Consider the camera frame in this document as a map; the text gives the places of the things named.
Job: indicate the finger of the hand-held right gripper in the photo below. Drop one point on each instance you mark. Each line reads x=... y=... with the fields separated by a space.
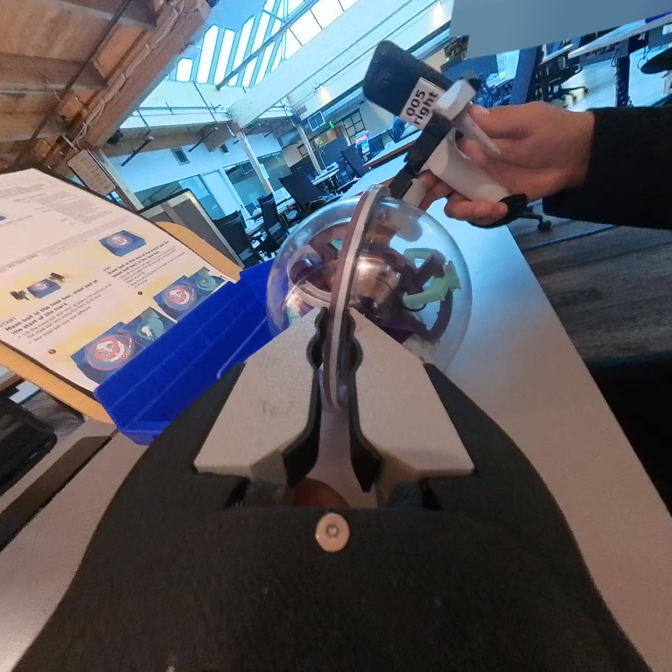
x=417 y=194

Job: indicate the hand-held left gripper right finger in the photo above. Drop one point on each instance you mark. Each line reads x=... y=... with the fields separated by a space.
x=409 y=425

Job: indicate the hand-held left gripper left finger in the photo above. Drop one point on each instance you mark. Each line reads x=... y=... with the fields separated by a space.
x=257 y=420

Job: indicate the clear plastic maze ball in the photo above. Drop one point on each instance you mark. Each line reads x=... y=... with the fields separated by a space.
x=399 y=246

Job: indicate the person's right forearm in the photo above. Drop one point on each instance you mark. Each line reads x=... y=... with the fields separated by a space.
x=630 y=168

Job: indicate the person's right hand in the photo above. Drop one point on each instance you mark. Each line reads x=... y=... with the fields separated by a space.
x=546 y=147

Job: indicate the black office chair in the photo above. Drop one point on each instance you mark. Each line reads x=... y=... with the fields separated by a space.
x=273 y=215
x=354 y=160
x=236 y=236
x=302 y=189

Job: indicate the blue plastic bin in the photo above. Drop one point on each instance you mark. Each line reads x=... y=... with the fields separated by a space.
x=173 y=367

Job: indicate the wooden board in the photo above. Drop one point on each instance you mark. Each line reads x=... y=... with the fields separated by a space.
x=204 y=246

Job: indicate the dark flat device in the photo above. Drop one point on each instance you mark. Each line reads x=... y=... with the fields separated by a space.
x=21 y=441

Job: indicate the printed instruction sheet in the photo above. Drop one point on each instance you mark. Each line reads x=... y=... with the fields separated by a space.
x=78 y=246

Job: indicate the white wall chart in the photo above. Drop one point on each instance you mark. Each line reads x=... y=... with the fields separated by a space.
x=92 y=176

